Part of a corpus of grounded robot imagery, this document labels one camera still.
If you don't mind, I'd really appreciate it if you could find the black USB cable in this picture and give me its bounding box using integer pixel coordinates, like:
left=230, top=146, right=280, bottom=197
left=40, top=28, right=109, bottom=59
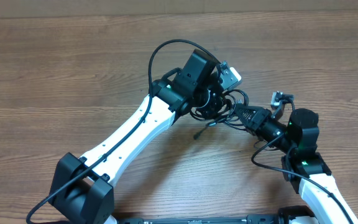
left=188, top=89, right=250, bottom=140

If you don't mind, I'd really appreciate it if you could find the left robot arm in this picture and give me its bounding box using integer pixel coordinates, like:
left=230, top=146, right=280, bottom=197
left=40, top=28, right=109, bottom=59
left=48, top=49, right=242, bottom=224

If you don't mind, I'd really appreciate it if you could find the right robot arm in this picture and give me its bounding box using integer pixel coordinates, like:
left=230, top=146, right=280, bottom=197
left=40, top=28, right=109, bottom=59
left=234, top=104, right=358, bottom=223

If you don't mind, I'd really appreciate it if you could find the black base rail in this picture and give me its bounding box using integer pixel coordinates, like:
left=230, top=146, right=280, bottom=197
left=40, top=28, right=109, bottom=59
left=117, top=214, right=289, bottom=224

